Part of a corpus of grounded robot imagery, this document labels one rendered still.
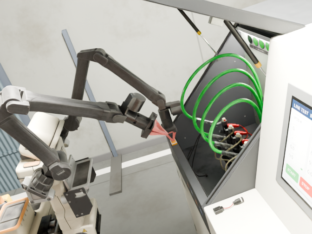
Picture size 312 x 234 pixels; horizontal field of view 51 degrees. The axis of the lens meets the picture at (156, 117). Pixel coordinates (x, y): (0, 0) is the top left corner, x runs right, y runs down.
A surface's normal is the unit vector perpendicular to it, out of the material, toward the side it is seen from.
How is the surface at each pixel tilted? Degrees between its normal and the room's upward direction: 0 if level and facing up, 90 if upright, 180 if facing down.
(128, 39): 90
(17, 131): 108
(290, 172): 76
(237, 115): 90
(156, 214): 0
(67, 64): 90
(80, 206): 90
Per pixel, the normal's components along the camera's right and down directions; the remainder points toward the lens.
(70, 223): 0.10, 0.43
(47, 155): 0.43, 0.54
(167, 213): -0.28, -0.85
